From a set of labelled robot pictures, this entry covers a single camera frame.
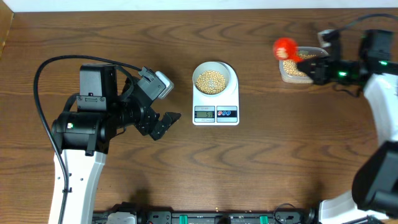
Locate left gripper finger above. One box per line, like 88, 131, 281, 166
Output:
161, 112, 181, 128
149, 120, 170, 141

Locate red plastic scoop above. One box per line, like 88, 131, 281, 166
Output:
273, 37, 303, 62

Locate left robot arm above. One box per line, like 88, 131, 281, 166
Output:
49, 63, 181, 223

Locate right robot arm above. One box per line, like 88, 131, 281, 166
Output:
297, 29, 397, 224

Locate soybeans in grey bowl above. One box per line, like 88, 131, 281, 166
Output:
195, 70, 226, 95

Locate white digital kitchen scale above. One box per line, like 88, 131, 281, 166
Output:
192, 62, 239, 126

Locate light grey bowl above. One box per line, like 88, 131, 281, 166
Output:
192, 62, 231, 96

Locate pile of soybeans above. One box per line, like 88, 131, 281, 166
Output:
283, 54, 316, 77

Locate clear plastic container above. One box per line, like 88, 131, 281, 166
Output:
279, 47, 328, 84

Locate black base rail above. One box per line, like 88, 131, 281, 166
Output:
93, 202, 383, 224

